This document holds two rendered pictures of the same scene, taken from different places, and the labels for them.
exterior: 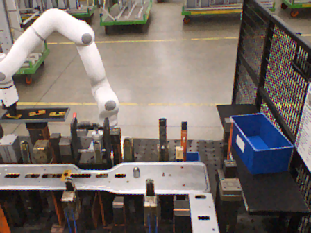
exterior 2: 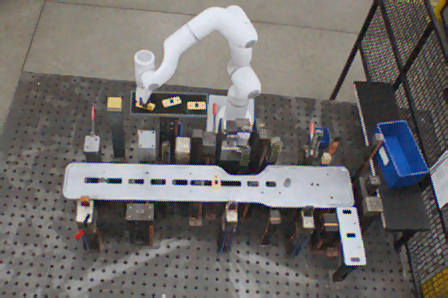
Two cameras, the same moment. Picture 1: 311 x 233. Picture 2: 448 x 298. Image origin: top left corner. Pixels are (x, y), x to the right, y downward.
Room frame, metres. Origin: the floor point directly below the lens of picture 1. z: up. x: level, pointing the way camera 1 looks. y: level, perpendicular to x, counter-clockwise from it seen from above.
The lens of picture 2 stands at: (0.16, 0.70, 3.16)
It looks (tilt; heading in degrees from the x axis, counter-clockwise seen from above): 57 degrees down; 339
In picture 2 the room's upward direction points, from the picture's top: 12 degrees clockwise
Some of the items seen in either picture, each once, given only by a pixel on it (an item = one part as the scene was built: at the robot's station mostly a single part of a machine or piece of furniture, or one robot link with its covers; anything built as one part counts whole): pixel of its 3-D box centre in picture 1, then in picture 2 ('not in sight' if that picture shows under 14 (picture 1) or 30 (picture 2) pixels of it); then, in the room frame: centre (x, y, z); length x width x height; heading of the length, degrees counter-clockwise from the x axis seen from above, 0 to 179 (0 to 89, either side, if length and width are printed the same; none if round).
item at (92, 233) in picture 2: not in sight; (89, 227); (1.20, 0.88, 0.88); 0.15 x 0.11 x 0.36; 172
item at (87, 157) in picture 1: (94, 159); (233, 152); (1.48, 0.15, 0.94); 0.18 x 0.13 x 0.49; 82
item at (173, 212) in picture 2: (31, 199); (170, 197); (1.33, 0.48, 0.84); 0.13 x 0.11 x 0.29; 172
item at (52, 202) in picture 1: (55, 200); (197, 198); (1.30, 0.36, 0.84); 0.17 x 0.06 x 0.29; 172
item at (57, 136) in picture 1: (61, 165); (194, 154); (1.52, 0.34, 0.90); 0.05 x 0.05 x 0.40; 82
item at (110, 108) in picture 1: (107, 108); (244, 89); (1.76, 0.06, 1.11); 0.19 x 0.12 x 0.24; 14
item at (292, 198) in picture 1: (251, 147); (388, 150); (1.36, -0.64, 1.01); 0.90 x 0.22 x 0.03; 172
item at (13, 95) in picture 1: (7, 93); (145, 87); (1.66, 0.57, 1.29); 0.10 x 0.07 x 0.11; 151
